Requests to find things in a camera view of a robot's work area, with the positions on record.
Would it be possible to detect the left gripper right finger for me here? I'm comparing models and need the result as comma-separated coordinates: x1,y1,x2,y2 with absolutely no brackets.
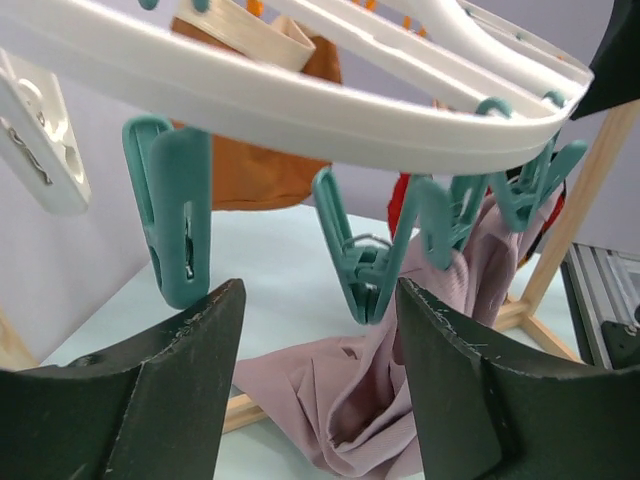
395,278,639,479

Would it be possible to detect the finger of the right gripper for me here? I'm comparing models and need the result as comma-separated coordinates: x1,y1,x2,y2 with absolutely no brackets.
571,0,640,120

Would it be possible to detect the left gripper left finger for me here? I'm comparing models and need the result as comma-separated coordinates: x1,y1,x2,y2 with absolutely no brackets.
1,279,246,480

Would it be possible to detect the teal clothespin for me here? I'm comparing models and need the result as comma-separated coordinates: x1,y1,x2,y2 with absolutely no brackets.
312,167,452,325
122,115,212,310
414,174,506,271
489,140,587,232

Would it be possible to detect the white round clip hanger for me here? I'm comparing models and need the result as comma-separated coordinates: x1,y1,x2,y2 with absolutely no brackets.
1,1,593,175

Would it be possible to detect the mauve hanging sock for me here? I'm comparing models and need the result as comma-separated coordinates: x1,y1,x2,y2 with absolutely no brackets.
232,189,551,480

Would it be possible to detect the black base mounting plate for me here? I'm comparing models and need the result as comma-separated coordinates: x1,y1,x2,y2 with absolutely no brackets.
601,321,639,369

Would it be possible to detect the orange brown hanging sock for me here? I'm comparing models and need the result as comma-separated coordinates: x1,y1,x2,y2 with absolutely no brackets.
171,14,342,211

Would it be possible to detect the white clothespin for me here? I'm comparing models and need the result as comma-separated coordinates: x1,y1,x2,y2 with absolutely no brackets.
1,50,91,216

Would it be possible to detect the wooden drying rack frame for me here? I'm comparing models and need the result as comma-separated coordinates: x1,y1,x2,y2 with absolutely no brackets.
1,99,639,433

